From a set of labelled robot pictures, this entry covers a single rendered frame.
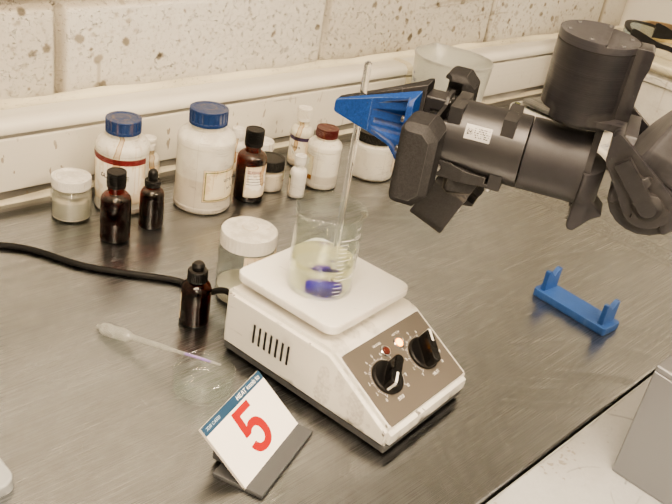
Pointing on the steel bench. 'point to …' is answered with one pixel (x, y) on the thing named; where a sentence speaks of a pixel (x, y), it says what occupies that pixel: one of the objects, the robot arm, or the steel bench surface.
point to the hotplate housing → (322, 362)
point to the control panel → (361, 361)
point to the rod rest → (585, 313)
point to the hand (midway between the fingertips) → (376, 113)
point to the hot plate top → (348, 307)
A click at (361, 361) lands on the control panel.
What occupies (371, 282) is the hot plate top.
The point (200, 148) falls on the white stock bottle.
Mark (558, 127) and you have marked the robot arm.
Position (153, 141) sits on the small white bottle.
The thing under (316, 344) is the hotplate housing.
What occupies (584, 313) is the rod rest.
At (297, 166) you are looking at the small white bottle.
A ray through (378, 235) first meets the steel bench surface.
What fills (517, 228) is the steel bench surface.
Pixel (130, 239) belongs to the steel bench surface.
